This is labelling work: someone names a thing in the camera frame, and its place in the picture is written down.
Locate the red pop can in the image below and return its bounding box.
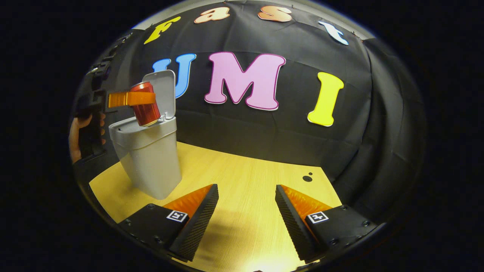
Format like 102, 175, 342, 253
130, 82, 162, 127

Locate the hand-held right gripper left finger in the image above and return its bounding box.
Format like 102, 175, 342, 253
118, 184, 220, 263

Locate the grey desktop garbage bin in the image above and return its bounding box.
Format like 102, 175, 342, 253
109, 70, 183, 200

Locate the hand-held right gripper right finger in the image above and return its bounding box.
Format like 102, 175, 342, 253
275, 184, 379, 264

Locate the black backdrop cloth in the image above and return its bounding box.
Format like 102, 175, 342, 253
72, 0, 428, 224

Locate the wooden desktop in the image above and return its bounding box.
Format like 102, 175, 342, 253
89, 142, 343, 272

